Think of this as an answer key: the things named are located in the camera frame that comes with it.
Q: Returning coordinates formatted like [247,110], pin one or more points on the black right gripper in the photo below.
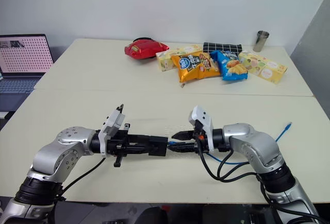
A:
[199,137]

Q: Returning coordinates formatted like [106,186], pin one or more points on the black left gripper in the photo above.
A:
[117,144]

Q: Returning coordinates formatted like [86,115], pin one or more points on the small black box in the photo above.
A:
[159,146]

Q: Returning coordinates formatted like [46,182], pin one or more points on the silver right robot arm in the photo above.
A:
[260,149]

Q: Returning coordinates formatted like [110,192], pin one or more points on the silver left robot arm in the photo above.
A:
[63,148]

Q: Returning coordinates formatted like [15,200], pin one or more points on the yellow green tissue box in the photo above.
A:
[265,67]
[167,59]

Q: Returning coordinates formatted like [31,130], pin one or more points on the orange chip bag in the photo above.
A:
[194,67]

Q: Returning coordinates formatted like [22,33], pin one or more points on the blue chip bag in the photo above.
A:
[232,67]

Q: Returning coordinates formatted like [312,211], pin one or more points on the red snack bag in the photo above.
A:
[143,49]

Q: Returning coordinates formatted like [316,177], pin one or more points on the black checked pouch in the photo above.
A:
[221,47]

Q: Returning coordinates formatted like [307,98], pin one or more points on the metal cup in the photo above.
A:
[261,41]

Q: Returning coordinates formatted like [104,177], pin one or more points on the open laptop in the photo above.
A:
[22,59]

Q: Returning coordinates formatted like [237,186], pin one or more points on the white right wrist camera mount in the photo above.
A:
[203,118]

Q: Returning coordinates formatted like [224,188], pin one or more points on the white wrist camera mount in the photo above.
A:
[203,118]
[112,123]

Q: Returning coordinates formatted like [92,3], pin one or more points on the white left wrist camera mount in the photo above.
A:
[112,123]

